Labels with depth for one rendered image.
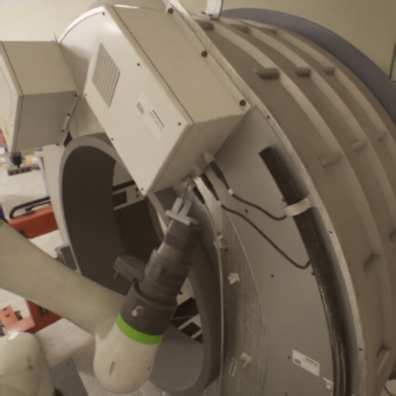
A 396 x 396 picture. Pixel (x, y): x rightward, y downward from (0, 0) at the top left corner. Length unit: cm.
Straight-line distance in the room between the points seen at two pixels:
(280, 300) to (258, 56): 43
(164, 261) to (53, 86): 62
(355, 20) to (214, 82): 581
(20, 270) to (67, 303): 11
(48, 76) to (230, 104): 63
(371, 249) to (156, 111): 41
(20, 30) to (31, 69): 628
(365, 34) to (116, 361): 610
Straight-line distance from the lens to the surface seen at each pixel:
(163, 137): 43
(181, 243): 51
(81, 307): 67
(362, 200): 55
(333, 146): 55
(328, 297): 47
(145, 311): 54
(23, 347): 83
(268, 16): 100
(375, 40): 634
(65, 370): 108
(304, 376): 65
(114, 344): 59
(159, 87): 43
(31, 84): 95
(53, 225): 204
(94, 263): 136
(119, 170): 131
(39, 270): 65
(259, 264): 55
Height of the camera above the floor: 171
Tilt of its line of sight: 23 degrees down
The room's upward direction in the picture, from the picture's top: 2 degrees counter-clockwise
